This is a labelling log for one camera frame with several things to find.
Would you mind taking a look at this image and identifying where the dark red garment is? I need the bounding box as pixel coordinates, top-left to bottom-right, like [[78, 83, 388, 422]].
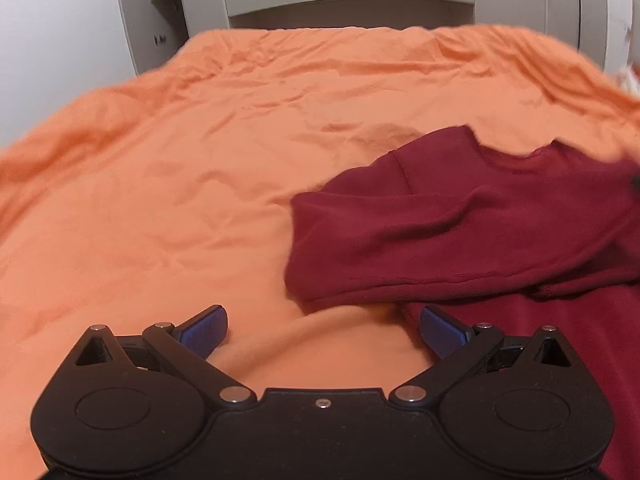
[[284, 126, 639, 479]]

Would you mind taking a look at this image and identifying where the cream white clothes pile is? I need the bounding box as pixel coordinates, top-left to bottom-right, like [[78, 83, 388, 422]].
[[616, 63, 640, 96]]

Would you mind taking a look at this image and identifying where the orange bed sheet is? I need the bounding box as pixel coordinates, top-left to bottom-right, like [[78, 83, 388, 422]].
[[1, 26, 639, 479]]

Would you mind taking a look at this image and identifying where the grey wall cabinet unit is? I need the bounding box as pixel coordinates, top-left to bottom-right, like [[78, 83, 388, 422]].
[[118, 0, 639, 74]]

